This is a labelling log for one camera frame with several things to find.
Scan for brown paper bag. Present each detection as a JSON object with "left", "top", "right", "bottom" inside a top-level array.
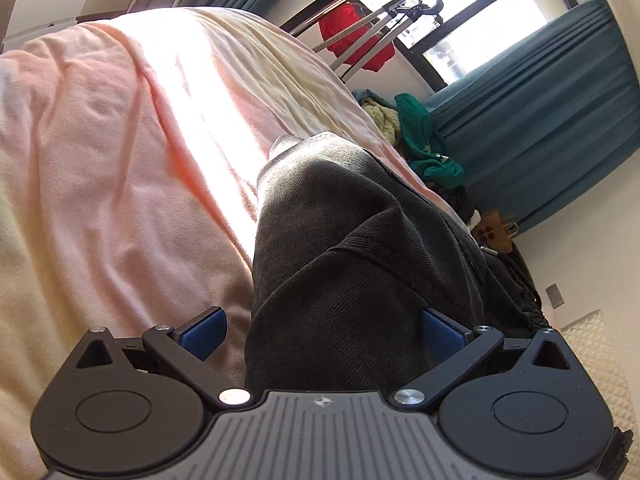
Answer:
[{"left": 470, "top": 210, "right": 521, "bottom": 256}]

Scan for garment steamer stand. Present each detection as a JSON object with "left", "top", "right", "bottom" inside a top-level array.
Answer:
[{"left": 282, "top": 0, "right": 446, "bottom": 81}]

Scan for white drawer cabinet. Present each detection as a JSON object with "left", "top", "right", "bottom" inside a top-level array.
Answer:
[{"left": 0, "top": 0, "right": 96, "bottom": 53}]

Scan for black pants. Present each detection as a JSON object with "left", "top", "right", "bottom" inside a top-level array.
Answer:
[{"left": 244, "top": 131, "right": 543, "bottom": 396}]

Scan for bed with pink blanket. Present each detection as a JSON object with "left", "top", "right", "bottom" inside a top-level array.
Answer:
[{"left": 0, "top": 6, "right": 471, "bottom": 480}]

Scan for black garment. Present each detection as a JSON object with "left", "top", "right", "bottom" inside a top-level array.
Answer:
[{"left": 440, "top": 185, "right": 481, "bottom": 226}]

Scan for red garment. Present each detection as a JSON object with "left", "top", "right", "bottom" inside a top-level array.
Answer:
[{"left": 319, "top": 2, "right": 396, "bottom": 72}]

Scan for dark framed window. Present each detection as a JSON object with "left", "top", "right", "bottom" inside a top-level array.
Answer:
[{"left": 320, "top": 0, "right": 601, "bottom": 86}]

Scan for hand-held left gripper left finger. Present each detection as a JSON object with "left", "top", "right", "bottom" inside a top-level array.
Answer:
[{"left": 60, "top": 305, "right": 255, "bottom": 407}]

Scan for pale yellow knitted garment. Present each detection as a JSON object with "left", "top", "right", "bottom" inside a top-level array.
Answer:
[{"left": 361, "top": 97, "right": 401, "bottom": 141}]

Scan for green garment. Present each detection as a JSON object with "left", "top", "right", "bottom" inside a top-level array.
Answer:
[{"left": 395, "top": 92, "right": 465, "bottom": 191}]

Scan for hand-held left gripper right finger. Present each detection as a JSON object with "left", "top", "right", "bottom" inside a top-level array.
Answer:
[{"left": 389, "top": 307, "right": 583, "bottom": 407}]

